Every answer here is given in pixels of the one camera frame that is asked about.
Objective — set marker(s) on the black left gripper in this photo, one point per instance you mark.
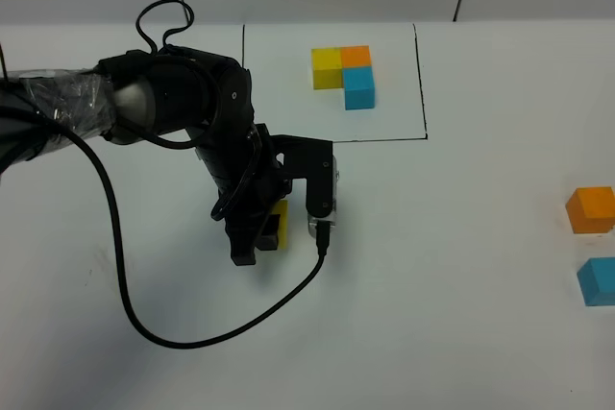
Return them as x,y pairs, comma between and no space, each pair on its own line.
246,173

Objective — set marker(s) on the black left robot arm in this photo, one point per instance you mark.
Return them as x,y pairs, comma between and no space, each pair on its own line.
176,98

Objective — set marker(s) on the blue template block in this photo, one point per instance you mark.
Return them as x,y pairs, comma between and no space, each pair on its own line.
359,88

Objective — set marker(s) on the yellow template block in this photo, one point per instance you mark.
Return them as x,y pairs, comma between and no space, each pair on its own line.
327,69

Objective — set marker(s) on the orange template block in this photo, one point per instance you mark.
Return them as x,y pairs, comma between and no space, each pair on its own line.
355,56

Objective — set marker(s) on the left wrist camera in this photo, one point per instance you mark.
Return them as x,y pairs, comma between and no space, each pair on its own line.
311,160

